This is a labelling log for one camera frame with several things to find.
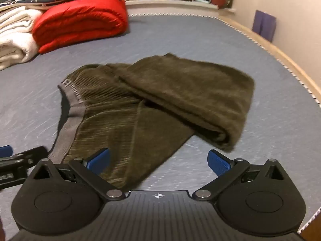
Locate olive corduroy pants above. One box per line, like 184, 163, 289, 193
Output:
48, 53, 255, 192

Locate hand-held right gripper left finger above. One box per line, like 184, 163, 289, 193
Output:
32, 148, 126, 202

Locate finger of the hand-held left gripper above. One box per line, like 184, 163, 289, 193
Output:
0, 146, 49, 168
0, 145, 12, 158

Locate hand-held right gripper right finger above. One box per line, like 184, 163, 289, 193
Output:
192, 149, 288, 202

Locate red folded blanket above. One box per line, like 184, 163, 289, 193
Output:
32, 0, 129, 54

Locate wooden bed frame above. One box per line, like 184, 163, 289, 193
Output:
221, 17, 321, 98

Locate purple paper sheet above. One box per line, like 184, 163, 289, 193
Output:
252, 9, 277, 43

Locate white folded blanket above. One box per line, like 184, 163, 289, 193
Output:
0, 6, 44, 71

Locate grey window ledge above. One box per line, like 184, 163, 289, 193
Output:
125, 0, 236, 18

